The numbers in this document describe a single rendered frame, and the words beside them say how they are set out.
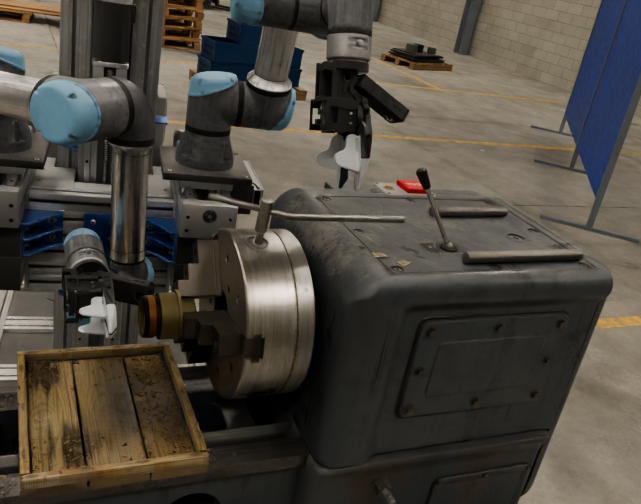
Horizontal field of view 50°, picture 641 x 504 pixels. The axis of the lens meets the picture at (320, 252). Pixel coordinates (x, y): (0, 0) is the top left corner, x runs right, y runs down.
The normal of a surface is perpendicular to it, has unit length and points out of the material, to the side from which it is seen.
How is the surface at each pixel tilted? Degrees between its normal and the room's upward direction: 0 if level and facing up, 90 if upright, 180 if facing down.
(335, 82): 72
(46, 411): 0
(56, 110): 90
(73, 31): 90
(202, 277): 52
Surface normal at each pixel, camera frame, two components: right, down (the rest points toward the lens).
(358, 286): -0.57, -0.59
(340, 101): 0.41, 0.14
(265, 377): 0.32, 0.65
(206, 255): 0.40, -0.21
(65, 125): -0.40, 0.30
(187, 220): 0.25, 0.43
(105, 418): 0.18, -0.90
